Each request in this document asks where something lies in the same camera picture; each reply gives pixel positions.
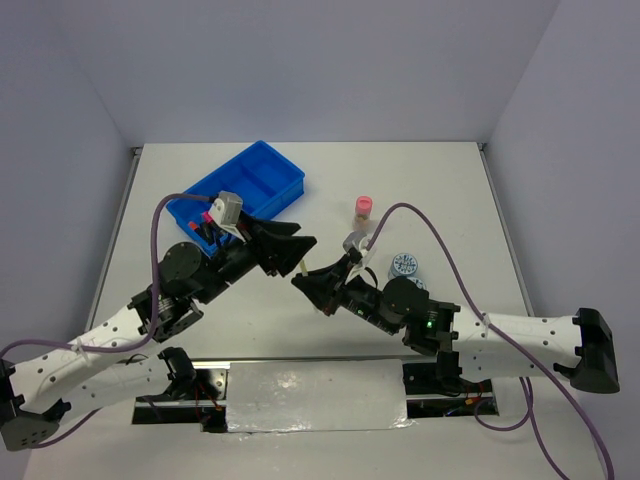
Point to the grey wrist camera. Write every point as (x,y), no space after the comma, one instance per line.
(225,212)
(356,247)

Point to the blue paint jar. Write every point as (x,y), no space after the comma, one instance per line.
(403,265)
(419,283)

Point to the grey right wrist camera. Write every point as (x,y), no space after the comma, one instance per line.
(356,247)

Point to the pink lidded small bottle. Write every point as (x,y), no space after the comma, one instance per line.
(362,212)

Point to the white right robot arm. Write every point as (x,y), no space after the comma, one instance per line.
(577,348)

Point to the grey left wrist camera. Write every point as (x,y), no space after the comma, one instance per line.
(225,212)

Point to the blue compartment tray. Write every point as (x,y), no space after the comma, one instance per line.
(266,181)

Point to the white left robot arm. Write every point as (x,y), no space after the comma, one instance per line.
(128,355)

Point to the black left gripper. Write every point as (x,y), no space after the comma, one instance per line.
(281,251)

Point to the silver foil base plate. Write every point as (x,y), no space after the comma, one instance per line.
(284,397)

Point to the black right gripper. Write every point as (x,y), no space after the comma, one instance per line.
(325,287)

